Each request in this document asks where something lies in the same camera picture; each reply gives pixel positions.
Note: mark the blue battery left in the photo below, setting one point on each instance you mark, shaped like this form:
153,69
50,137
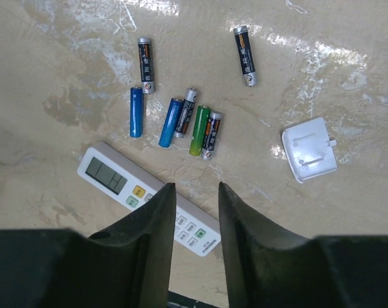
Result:
136,112

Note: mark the green battery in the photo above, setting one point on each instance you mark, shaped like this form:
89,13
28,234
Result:
202,116
212,129

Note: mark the black battery far right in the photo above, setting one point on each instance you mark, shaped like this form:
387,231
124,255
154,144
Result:
243,45

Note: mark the black battery left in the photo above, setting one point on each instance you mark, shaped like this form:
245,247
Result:
146,64

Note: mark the white battery cover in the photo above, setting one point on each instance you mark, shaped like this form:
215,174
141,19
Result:
309,149

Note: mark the blue battery middle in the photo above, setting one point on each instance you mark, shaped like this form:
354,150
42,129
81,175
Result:
170,122

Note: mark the long white remote control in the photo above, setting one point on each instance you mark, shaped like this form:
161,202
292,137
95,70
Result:
131,186

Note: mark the black small battery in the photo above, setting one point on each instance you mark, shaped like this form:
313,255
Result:
186,112

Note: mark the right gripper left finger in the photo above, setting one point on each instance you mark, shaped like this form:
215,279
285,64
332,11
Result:
126,264

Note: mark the blue battery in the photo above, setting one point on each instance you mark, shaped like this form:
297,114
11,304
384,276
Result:
136,112
170,122

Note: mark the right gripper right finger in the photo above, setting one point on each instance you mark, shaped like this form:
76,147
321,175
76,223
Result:
267,265

